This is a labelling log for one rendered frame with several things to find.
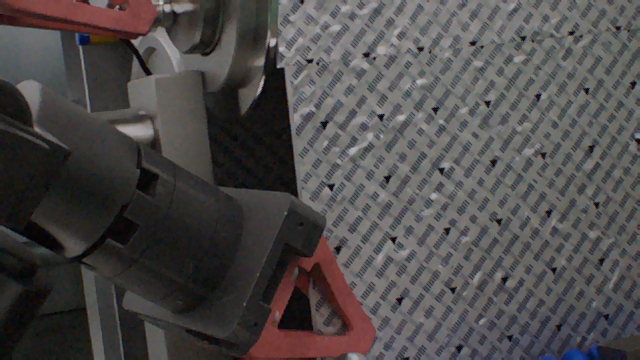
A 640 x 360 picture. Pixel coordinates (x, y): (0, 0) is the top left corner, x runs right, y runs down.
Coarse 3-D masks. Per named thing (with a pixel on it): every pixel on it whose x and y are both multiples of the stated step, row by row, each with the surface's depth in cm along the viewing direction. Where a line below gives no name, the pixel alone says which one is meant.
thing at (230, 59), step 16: (224, 0) 60; (240, 0) 59; (224, 16) 60; (240, 16) 59; (224, 32) 61; (240, 32) 59; (224, 48) 61; (240, 48) 60; (192, 64) 66; (208, 64) 64; (224, 64) 61; (240, 64) 61; (208, 80) 64; (224, 80) 62; (240, 80) 62; (272, 80) 63
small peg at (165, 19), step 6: (162, 0) 64; (168, 0) 64; (120, 6) 63; (126, 6) 63; (156, 6) 64; (162, 6) 64; (168, 6) 64; (162, 12) 64; (168, 12) 64; (156, 18) 64; (162, 18) 64; (168, 18) 64; (156, 24) 64; (162, 24) 64; (168, 24) 64
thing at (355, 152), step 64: (320, 64) 58; (384, 64) 60; (448, 64) 61; (512, 64) 62; (576, 64) 64; (320, 128) 58; (384, 128) 60; (448, 128) 61; (512, 128) 63; (576, 128) 64; (320, 192) 59; (384, 192) 60; (448, 192) 61; (512, 192) 63; (576, 192) 64; (384, 256) 60; (448, 256) 61; (512, 256) 63; (576, 256) 64; (320, 320) 59; (384, 320) 60; (448, 320) 62; (512, 320) 63; (576, 320) 65
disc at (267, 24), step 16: (256, 0) 59; (272, 0) 57; (256, 16) 59; (272, 16) 58; (256, 32) 59; (272, 32) 58; (256, 48) 60; (272, 48) 59; (256, 64) 60; (272, 64) 59; (256, 80) 60; (208, 96) 67; (224, 96) 65; (240, 96) 63; (256, 96) 61; (224, 112) 65; (240, 112) 63
